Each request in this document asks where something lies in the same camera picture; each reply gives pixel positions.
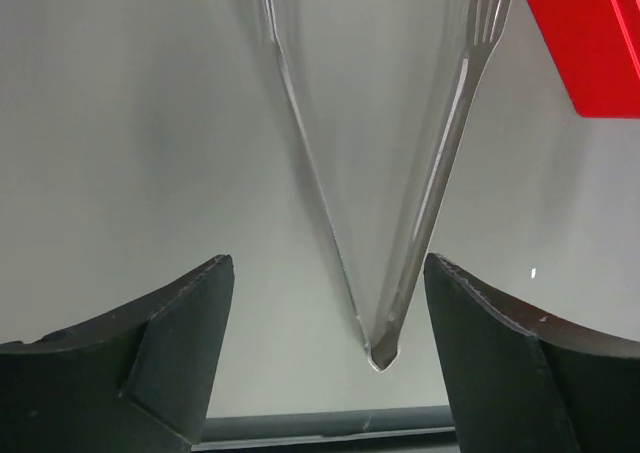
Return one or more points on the metal serving tongs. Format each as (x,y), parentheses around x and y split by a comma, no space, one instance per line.
(483,25)

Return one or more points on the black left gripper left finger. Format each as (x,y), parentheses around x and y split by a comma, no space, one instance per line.
(137,378)

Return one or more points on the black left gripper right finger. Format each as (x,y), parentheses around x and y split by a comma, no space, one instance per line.
(520,379)

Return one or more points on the red chocolate box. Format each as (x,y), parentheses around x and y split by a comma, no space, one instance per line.
(595,47)

